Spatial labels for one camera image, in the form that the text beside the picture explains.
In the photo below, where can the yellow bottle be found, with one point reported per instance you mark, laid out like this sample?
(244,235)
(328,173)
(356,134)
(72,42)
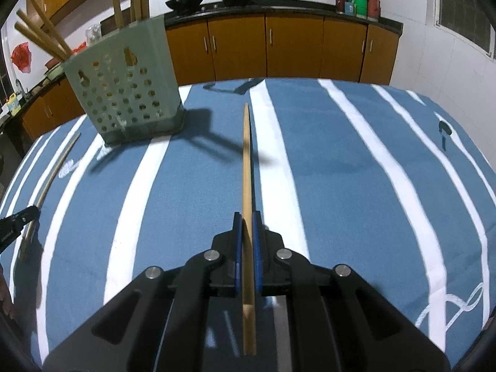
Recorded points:
(13,104)

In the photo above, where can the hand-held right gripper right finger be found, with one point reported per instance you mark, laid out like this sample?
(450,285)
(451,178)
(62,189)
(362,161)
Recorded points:
(257,255)

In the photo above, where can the metal faucet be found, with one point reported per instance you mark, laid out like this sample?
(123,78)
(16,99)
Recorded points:
(18,87)

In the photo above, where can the green perforated utensil holder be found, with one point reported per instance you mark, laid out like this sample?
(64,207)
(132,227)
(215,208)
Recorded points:
(124,85)

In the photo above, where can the green basin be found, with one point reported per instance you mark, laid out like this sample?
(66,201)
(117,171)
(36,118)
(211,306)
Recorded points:
(54,71)

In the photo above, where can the clear glass jar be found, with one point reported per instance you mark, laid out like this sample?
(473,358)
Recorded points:
(93,35)

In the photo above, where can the red hanging plastic bag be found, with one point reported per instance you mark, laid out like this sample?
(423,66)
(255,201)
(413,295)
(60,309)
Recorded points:
(21,57)

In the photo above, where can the orange wooden kitchen cabinets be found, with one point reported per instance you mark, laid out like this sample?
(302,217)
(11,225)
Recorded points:
(271,46)

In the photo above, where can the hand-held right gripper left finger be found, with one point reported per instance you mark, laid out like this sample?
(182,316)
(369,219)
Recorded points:
(237,255)

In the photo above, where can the red basin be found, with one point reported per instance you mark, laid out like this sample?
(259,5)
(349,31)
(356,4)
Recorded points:
(54,62)

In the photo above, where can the window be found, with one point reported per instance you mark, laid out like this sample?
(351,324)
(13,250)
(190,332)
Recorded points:
(465,7)

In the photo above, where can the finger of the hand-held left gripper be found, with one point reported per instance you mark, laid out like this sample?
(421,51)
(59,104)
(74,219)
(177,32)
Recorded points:
(17,224)

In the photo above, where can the red white plastic bag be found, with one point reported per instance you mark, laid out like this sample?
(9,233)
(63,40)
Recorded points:
(79,48)

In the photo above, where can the blue white striped tablecloth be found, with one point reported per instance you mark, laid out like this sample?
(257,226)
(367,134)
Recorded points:
(348,201)

